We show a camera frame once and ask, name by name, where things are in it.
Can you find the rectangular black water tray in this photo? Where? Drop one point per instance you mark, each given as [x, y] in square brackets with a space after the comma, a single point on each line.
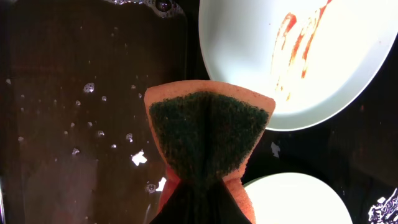
[76, 146]

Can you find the orange green scrub sponge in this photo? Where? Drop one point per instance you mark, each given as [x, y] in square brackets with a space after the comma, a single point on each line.
[205, 132]

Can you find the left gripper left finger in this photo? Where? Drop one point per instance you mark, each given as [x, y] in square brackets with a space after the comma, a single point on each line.
[181, 207]

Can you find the light blue plate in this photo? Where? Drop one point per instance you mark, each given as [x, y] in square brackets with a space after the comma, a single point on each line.
[313, 57]
[290, 198]

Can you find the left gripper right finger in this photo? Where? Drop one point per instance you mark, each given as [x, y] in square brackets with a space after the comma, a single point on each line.
[219, 207]

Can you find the round black tray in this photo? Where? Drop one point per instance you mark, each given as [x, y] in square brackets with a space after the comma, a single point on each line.
[354, 152]

